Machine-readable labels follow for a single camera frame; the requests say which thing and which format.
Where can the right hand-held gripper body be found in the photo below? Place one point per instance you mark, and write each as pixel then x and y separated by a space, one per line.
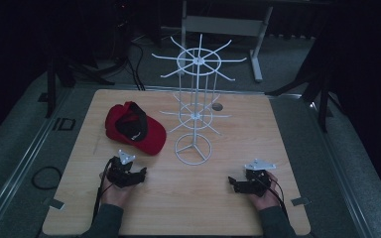
pixel 257 180

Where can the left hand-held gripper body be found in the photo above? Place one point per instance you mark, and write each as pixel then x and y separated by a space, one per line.
pixel 119 172

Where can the red baseball cap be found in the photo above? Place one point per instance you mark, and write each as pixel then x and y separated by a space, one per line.
pixel 152 139

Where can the person's right hand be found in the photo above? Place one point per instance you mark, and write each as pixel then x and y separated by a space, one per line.
pixel 267 198

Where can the person's left hand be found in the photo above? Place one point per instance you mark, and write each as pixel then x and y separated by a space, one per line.
pixel 115 195

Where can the grey tape piece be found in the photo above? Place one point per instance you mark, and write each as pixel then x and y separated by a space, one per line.
pixel 56 203
pixel 301 201

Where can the grey table grommet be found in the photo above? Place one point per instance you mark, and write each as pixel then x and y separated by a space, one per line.
pixel 217 106

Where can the black tripod stand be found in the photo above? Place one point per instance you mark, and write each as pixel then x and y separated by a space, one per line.
pixel 66 74
pixel 320 92

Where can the white metal desk frame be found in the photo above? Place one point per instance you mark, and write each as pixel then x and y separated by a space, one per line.
pixel 225 25

